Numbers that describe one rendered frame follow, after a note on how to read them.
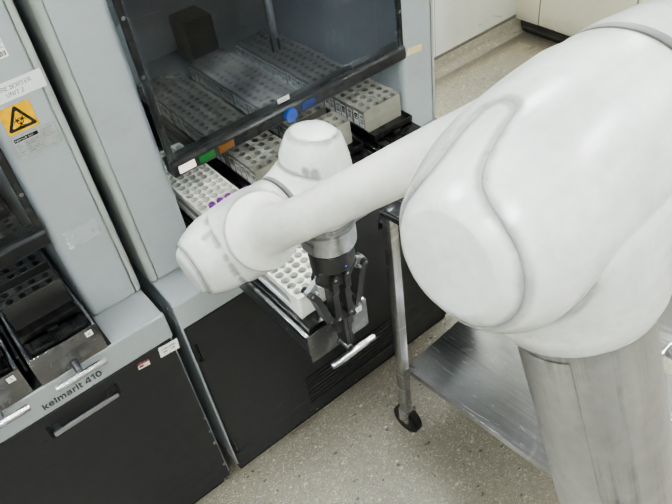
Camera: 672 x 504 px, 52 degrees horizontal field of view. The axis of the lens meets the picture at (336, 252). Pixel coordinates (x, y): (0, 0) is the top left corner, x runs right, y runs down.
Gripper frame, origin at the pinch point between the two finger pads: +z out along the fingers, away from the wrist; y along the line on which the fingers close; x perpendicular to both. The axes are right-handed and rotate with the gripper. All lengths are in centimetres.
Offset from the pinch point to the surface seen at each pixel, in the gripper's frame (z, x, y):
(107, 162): -25, -42, 18
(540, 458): 52, 23, -31
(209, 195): -6.5, -43.1, 0.6
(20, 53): -49, -42, 24
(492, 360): 52, -3, -44
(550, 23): 69, -131, -229
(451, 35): 63, -153, -183
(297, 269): -6.5, -11.6, 0.5
